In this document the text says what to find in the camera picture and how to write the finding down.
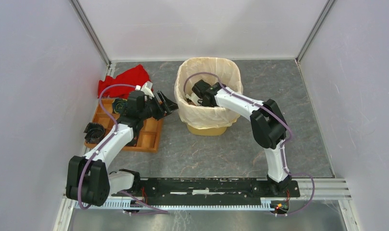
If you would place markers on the black green trash bag roll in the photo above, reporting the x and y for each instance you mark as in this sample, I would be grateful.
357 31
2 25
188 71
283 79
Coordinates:
118 105

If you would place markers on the wooden compartment tray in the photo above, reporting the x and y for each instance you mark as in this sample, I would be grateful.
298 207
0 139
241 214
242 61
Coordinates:
149 136

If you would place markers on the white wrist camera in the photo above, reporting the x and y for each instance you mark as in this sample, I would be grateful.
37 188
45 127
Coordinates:
146 88
193 99

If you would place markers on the red cloth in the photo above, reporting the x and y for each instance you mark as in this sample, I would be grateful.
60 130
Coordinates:
133 76

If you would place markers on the right aluminium frame post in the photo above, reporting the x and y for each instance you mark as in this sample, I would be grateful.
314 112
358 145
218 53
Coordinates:
315 29

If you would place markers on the translucent white trash bag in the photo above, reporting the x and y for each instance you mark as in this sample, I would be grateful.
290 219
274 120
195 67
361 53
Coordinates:
207 69

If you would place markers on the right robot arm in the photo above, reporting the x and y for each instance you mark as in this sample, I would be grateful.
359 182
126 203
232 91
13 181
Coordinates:
267 124

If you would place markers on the yellow plastic trash bin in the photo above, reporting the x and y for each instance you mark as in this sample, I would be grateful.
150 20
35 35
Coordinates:
207 132

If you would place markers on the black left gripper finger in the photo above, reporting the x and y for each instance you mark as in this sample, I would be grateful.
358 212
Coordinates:
164 100
168 108

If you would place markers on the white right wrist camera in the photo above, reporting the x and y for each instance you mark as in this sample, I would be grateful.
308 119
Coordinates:
193 99

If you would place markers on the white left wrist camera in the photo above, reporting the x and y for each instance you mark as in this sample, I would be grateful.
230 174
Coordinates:
146 88

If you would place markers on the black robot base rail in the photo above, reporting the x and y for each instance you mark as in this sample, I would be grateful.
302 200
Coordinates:
211 191

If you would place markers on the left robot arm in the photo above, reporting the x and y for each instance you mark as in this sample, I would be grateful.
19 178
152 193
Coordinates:
88 180

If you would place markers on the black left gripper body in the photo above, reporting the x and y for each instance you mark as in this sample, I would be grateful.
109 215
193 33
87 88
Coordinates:
154 109

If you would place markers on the left aluminium frame post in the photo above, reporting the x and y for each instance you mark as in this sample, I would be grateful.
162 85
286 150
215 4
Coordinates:
90 30

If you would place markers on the aluminium frame post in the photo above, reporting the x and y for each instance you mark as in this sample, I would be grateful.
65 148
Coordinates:
90 30
315 29

